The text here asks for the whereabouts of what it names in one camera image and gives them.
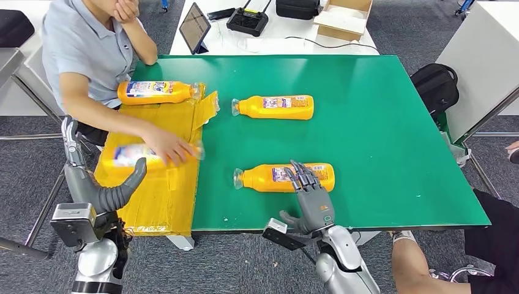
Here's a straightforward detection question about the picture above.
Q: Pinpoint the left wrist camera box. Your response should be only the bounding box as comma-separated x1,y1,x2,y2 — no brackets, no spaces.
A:
50,203,106,248

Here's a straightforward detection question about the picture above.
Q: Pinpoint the white desk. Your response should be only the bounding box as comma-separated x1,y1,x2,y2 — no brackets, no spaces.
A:
0,0,95,262
169,0,381,57
436,0,519,204

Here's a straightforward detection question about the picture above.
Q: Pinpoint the open cardboard box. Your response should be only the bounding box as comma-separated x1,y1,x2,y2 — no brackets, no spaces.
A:
313,0,373,43

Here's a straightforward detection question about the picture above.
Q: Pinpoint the black zip case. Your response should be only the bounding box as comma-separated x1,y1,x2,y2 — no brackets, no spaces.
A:
275,0,323,21

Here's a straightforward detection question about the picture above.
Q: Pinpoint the white foam sheet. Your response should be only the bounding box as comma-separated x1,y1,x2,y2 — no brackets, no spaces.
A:
313,4,366,35

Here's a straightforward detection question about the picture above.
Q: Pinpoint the orange detergent bottle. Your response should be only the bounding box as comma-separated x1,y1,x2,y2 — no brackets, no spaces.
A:
99,140,206,177
231,94,315,121
233,162,336,194
116,80,201,107

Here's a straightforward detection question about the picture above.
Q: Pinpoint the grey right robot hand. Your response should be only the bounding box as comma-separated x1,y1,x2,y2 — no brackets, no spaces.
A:
278,159,337,236

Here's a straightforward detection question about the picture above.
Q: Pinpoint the person's right hand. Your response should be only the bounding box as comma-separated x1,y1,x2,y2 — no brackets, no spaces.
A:
141,126,198,168

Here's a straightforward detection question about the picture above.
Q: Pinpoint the clear plastic bag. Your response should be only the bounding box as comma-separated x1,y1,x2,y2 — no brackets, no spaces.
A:
439,130,472,169

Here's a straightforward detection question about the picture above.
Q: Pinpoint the black cable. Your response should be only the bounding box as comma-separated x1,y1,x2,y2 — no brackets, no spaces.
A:
284,36,380,53

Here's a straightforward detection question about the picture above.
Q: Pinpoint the person's left hand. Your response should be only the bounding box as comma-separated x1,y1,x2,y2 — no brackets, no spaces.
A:
109,0,141,25

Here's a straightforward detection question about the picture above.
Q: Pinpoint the black bag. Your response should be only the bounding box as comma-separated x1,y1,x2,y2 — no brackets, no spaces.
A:
0,9,36,48

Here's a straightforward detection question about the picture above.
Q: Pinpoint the person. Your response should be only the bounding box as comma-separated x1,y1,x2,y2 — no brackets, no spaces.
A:
42,0,198,168
389,188,519,294

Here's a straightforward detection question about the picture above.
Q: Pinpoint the yellow taped cardboard flap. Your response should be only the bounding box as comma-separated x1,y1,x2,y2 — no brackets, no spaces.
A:
191,91,220,132

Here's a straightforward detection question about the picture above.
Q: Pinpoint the yellow taped cardboard board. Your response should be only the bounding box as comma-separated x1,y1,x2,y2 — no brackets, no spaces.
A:
92,83,207,238

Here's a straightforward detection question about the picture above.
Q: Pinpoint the chrome chair base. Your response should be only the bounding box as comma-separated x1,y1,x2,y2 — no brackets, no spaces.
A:
428,265,496,291

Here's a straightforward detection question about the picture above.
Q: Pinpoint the black backpack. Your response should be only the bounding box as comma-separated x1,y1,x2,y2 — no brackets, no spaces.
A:
409,63,460,121

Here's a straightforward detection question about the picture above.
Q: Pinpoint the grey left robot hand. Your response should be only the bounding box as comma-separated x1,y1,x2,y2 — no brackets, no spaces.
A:
61,115,147,216

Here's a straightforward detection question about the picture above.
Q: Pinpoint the black tablet on stand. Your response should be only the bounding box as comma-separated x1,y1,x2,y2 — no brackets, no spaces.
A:
179,2,212,56

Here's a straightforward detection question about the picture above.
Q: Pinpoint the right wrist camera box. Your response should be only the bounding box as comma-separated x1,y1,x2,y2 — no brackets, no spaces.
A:
261,217,307,252

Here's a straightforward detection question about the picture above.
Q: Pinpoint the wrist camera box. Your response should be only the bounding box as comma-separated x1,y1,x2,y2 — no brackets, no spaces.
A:
261,217,307,252
50,203,106,248

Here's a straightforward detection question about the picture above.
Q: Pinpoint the black controller with antennas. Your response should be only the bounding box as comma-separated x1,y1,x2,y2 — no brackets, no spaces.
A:
225,0,272,38

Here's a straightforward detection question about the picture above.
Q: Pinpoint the black phone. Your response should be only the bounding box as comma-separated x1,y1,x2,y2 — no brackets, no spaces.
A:
206,7,236,21

